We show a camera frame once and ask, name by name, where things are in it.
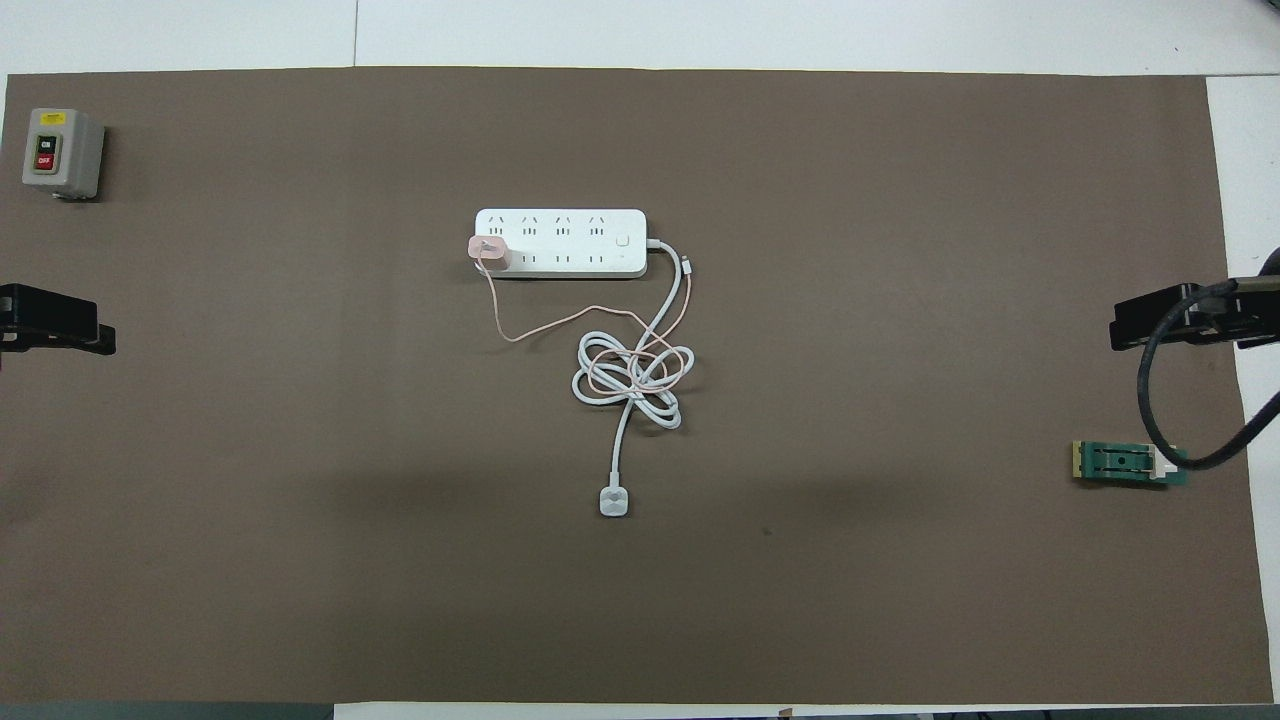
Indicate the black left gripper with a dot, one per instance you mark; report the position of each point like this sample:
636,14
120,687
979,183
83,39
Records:
15,310

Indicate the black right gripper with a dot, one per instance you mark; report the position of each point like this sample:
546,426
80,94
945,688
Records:
1245,315

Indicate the pink charger adapter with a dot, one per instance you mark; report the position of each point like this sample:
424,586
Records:
490,253

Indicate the white power strip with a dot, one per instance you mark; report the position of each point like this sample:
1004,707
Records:
580,243

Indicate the brown table mat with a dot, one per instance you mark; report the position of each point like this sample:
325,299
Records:
850,600

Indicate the green knife switch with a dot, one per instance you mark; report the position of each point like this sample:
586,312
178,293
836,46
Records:
1115,463

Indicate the grey on-off switch box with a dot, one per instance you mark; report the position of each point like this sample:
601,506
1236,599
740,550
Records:
60,150

